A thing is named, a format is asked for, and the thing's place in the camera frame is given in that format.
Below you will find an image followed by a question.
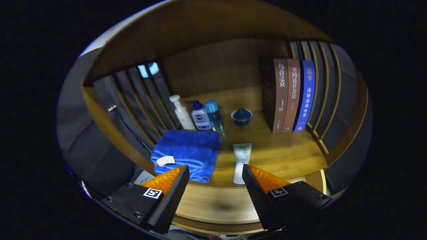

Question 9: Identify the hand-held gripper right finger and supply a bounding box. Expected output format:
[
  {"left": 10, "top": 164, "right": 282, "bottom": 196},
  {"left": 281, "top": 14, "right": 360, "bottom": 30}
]
[{"left": 242, "top": 163, "right": 333, "bottom": 232}]

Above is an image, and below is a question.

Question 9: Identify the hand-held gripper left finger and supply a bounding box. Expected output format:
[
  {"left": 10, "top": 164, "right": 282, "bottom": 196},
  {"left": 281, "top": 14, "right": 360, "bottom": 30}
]
[{"left": 101, "top": 164, "right": 190, "bottom": 234}]

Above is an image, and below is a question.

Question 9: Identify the white and green tube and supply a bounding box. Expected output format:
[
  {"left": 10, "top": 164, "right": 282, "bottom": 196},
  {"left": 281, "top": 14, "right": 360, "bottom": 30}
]
[{"left": 233, "top": 143, "right": 253, "bottom": 185}]

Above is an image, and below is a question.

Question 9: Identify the wooden countertop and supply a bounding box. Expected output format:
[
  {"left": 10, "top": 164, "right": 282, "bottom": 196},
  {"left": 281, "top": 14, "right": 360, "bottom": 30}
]
[{"left": 152, "top": 87, "right": 329, "bottom": 187}]

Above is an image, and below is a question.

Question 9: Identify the wooden cabinet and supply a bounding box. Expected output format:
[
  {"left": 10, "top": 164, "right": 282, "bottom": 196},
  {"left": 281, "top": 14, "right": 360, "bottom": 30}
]
[{"left": 81, "top": 0, "right": 369, "bottom": 235}]

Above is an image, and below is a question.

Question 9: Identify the blue folded towel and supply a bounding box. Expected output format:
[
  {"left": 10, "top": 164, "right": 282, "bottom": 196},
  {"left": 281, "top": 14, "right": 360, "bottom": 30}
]
[{"left": 150, "top": 129, "right": 221, "bottom": 184}]

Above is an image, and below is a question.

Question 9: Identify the dark blue lidded teacup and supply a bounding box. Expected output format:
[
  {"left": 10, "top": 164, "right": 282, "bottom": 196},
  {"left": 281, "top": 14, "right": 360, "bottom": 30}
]
[{"left": 231, "top": 108, "right": 253, "bottom": 127}]

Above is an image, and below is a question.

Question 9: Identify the white pump bottle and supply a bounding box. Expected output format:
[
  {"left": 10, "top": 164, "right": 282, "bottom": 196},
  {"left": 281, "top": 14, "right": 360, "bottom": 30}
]
[{"left": 169, "top": 95, "right": 196, "bottom": 131}]

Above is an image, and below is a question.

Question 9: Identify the white bottle with blue cap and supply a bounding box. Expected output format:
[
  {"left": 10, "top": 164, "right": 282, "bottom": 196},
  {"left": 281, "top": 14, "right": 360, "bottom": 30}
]
[{"left": 190, "top": 100, "right": 212, "bottom": 131}]

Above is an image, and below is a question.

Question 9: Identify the teal slim bottle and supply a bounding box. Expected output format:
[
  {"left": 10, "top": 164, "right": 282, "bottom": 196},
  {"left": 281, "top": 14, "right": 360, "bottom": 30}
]
[{"left": 204, "top": 100, "right": 227, "bottom": 140}]

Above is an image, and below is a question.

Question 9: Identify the dark brown book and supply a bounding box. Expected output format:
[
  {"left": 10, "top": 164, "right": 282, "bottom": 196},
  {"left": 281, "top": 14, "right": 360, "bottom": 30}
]
[{"left": 259, "top": 57, "right": 289, "bottom": 134}]

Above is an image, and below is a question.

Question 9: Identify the reddish brown book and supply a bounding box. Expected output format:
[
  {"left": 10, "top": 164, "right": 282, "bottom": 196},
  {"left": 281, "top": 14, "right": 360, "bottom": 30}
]
[{"left": 282, "top": 59, "right": 301, "bottom": 133}]

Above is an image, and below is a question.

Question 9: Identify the blue book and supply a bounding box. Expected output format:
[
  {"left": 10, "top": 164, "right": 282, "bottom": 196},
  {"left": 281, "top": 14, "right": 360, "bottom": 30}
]
[{"left": 294, "top": 60, "right": 316, "bottom": 132}]

